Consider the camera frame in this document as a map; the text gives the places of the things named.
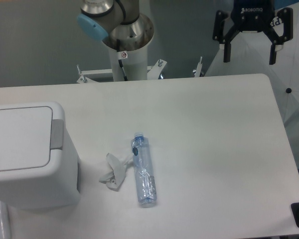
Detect white umbrella with lettering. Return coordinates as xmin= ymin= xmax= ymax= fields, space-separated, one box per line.
xmin=206 ymin=2 xmax=299 ymax=121

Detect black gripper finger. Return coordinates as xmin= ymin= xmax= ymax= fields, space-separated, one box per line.
xmin=261 ymin=7 xmax=294 ymax=65
xmin=212 ymin=10 xmax=243 ymax=63

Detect white push-lid trash can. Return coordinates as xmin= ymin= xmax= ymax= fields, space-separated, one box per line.
xmin=0 ymin=102 xmax=80 ymax=210

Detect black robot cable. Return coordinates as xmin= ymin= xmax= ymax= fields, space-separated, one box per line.
xmin=116 ymin=39 xmax=129 ymax=82

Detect crumpled white tissue paper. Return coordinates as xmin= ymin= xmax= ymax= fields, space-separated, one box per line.
xmin=99 ymin=153 xmax=133 ymax=192

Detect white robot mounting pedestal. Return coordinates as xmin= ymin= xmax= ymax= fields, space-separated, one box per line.
xmin=107 ymin=46 xmax=148 ymax=82

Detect crushed clear plastic bottle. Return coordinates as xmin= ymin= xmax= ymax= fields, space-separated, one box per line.
xmin=131 ymin=132 xmax=157 ymax=205

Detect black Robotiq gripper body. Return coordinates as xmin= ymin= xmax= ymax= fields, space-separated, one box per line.
xmin=230 ymin=0 xmax=275 ymax=32

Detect white metal base frame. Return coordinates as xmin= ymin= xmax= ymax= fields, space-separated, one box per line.
xmin=76 ymin=56 xmax=205 ymax=84

